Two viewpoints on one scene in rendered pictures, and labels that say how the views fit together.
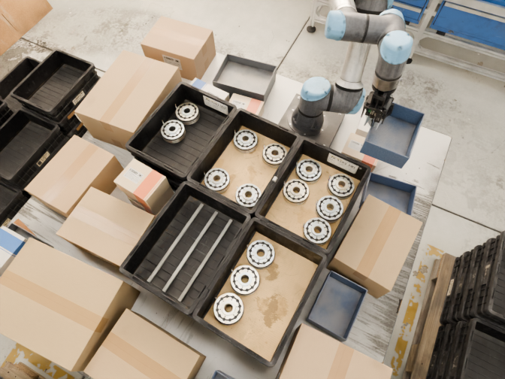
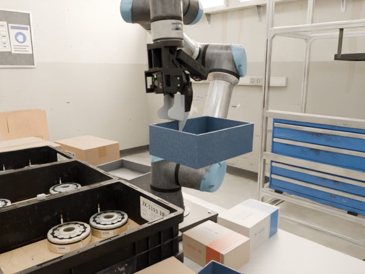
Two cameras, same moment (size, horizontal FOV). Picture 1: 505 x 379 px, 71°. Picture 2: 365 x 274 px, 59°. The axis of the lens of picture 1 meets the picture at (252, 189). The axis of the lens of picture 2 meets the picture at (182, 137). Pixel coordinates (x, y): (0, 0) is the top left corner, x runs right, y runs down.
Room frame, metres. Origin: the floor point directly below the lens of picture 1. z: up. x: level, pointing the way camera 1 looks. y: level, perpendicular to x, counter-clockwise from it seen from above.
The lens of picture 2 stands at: (-0.01, -0.66, 1.26)
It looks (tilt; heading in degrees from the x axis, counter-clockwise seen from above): 12 degrees down; 17
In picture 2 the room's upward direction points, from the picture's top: straight up
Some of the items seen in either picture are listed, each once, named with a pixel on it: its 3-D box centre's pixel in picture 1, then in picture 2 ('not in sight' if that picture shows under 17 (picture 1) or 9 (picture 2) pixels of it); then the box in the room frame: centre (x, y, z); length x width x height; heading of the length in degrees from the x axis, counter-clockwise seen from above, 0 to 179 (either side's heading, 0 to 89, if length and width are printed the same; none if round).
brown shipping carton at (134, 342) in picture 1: (149, 363); not in sight; (0.02, 0.37, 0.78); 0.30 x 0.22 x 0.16; 59
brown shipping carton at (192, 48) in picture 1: (179, 49); (87, 155); (1.50, 0.36, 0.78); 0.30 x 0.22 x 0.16; 66
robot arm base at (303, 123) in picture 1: (309, 113); (165, 195); (1.04, -0.27, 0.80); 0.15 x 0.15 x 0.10
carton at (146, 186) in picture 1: (142, 183); not in sight; (0.65, 0.43, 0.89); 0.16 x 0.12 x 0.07; 56
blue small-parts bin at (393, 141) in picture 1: (391, 132); (202, 138); (0.70, -0.49, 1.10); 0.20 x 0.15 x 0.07; 152
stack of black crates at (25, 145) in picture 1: (31, 158); not in sight; (1.15, 1.31, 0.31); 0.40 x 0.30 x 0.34; 152
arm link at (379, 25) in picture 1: (385, 31); (178, 7); (0.84, -0.39, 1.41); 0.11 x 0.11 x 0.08; 81
